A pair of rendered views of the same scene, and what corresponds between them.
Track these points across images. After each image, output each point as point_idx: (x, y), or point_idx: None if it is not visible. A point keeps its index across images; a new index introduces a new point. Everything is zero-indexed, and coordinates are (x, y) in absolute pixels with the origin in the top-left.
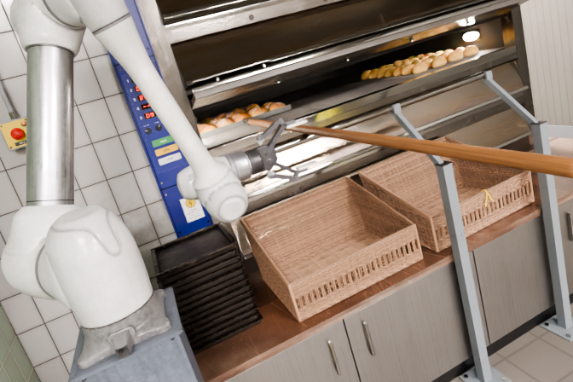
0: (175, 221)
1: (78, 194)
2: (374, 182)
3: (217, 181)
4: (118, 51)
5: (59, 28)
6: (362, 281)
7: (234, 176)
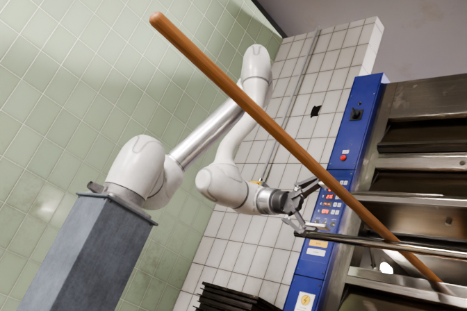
0: (285, 307)
1: (254, 248)
2: None
3: (214, 163)
4: None
5: (241, 88)
6: None
7: (227, 169)
